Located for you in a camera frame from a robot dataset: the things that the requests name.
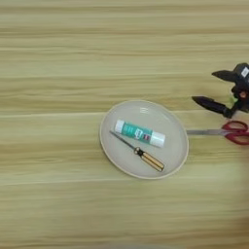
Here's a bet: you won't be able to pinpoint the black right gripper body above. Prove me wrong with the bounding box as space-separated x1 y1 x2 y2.
231 84 249 115

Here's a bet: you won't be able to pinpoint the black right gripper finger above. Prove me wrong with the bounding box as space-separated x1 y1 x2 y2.
192 95 238 120
211 69 240 84

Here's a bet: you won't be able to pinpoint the black box with white label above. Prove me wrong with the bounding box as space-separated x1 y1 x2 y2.
232 62 249 88

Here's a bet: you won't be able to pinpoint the green white glue stick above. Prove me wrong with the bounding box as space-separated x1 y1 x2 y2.
114 119 166 149

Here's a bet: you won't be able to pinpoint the yellow handled screwdriver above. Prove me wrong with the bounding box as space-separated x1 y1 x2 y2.
109 129 165 173

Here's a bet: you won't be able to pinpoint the round beige plate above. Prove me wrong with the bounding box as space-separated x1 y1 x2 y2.
98 99 190 180

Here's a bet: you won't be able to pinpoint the red handled scissors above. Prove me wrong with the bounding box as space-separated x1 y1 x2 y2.
186 120 249 146

